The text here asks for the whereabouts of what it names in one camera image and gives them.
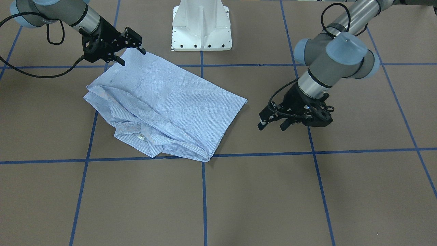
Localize blue striped button shirt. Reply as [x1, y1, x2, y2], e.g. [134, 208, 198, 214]
[84, 48, 247, 162]

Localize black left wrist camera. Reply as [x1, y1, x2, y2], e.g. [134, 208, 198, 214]
[302, 99, 335, 127]

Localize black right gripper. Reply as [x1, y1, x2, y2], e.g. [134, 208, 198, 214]
[79, 17, 146, 66]

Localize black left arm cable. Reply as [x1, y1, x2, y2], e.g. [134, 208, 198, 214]
[267, 3, 369, 118]

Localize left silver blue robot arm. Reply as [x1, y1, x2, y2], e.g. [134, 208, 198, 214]
[258, 0, 436, 131]

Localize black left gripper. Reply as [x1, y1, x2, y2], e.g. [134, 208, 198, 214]
[257, 82, 329, 131]

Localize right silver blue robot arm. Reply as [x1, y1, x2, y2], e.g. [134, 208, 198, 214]
[10, 0, 146, 66]

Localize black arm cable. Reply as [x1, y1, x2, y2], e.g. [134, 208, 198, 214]
[0, 12, 86, 79]
[267, 3, 369, 118]

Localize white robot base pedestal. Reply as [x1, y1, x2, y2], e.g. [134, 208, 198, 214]
[171, 0, 233, 51]

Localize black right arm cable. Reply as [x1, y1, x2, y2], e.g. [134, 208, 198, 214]
[0, 12, 86, 79]

